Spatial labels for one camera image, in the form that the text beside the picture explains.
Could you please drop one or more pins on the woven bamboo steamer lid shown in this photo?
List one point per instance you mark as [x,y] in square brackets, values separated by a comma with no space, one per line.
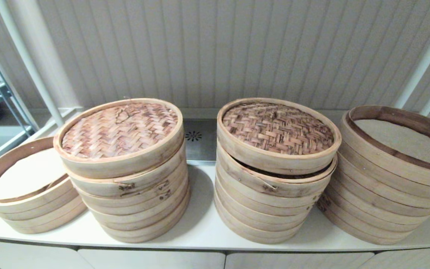
[274,127]
[136,191]
[286,190]
[120,129]

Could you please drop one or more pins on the grey metal rack frame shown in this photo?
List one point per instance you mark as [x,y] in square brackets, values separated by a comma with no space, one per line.
[5,91]

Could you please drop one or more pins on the stainless steel vent panel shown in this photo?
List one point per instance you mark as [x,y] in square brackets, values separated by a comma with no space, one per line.
[203,149]

